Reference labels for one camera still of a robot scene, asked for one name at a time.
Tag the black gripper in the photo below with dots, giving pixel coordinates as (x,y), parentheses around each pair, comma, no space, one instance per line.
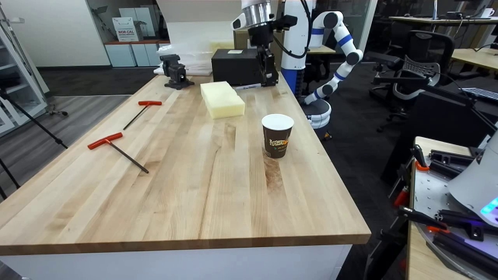
(260,34)

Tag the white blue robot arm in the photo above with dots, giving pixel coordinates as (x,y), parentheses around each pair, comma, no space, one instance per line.
(297,29)

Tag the brown paper coffee cup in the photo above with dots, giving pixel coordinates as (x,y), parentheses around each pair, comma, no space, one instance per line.
(275,134)

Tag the black control box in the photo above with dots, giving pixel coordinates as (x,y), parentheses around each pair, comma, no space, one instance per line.
(238,67)

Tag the yellow foam block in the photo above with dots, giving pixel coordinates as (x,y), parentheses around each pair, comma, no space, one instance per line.
(221,99)

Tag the black bench vise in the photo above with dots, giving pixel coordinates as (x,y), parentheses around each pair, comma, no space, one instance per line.
(174,70)

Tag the black office chair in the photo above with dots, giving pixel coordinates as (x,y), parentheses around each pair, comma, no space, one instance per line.
(420,62)

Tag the side workbench with tools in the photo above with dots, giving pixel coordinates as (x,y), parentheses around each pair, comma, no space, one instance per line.
(450,225)

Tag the red T-handle wrench far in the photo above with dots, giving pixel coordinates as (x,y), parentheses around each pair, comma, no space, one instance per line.
(143,104)

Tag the red t-handle wrench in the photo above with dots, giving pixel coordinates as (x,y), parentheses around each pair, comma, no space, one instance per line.
(143,104)
(109,141)

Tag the red T-handle wrench near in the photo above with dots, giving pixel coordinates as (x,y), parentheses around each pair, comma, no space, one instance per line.
(109,141)

